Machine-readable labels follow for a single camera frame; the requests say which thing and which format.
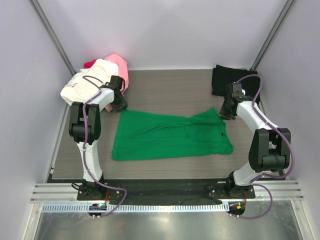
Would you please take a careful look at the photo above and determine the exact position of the aluminium rail right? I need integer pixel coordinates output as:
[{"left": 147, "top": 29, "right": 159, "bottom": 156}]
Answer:
[{"left": 254, "top": 180, "right": 304, "bottom": 201}]

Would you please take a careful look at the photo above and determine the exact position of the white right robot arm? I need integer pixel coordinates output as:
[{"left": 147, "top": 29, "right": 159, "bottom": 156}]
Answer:
[{"left": 219, "top": 82, "right": 293, "bottom": 198}]

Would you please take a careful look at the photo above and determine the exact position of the green t-shirt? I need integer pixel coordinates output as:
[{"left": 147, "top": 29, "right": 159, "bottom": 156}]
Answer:
[{"left": 111, "top": 108, "right": 234, "bottom": 162}]

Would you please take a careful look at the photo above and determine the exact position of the aluminium frame post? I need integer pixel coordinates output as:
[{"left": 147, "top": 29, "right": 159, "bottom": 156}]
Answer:
[
  {"left": 250, "top": 0, "right": 296, "bottom": 71},
  {"left": 28, "top": 0, "right": 76, "bottom": 75}
]

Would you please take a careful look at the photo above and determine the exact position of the pink t-shirt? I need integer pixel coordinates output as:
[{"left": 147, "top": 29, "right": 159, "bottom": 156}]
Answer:
[{"left": 103, "top": 53, "right": 130, "bottom": 113}]

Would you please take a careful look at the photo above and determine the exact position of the aluminium frame post right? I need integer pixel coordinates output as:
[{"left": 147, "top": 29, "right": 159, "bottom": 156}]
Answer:
[{"left": 250, "top": 0, "right": 296, "bottom": 71}]

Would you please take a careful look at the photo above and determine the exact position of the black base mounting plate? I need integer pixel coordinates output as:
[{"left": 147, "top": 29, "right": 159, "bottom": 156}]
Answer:
[{"left": 76, "top": 177, "right": 256, "bottom": 201}]

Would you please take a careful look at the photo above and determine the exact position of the folded black t-shirt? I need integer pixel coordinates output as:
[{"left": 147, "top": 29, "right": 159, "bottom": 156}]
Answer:
[{"left": 211, "top": 65, "right": 260, "bottom": 98}]

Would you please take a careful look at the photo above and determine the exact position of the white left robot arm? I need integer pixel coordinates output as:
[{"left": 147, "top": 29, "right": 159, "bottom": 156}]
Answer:
[{"left": 68, "top": 75, "right": 128, "bottom": 201}]

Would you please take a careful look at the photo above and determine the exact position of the red t-shirt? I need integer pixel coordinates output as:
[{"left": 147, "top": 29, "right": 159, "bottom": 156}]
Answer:
[{"left": 83, "top": 59, "right": 97, "bottom": 69}]

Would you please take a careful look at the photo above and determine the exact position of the slotted cable duct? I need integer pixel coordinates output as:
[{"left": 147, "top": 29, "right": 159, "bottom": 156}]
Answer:
[{"left": 42, "top": 202, "right": 230, "bottom": 214}]

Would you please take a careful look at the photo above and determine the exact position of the white t-shirt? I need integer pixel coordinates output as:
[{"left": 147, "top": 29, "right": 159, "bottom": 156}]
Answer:
[{"left": 60, "top": 59, "right": 119, "bottom": 106}]

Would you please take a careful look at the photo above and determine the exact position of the aluminium frame post left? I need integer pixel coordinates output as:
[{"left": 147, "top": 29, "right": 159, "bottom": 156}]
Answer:
[{"left": 28, "top": 0, "right": 76, "bottom": 75}]

